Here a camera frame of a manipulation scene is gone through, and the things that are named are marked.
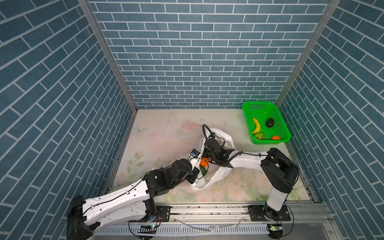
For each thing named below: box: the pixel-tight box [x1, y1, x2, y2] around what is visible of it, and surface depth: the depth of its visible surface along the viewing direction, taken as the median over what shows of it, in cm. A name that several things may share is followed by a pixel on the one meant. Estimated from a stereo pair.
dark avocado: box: [266, 117, 275, 128], surface depth 110 cm
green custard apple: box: [254, 133, 265, 140], surface depth 98 cm
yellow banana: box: [252, 118, 261, 134], surface depth 109 cm
